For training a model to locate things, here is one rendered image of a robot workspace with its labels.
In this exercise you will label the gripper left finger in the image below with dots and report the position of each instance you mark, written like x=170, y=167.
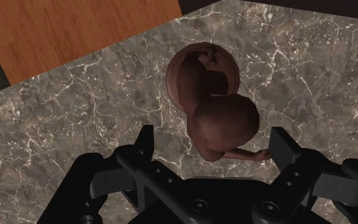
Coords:
x=141, y=173

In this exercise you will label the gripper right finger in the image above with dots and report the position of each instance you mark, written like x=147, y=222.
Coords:
x=302, y=176

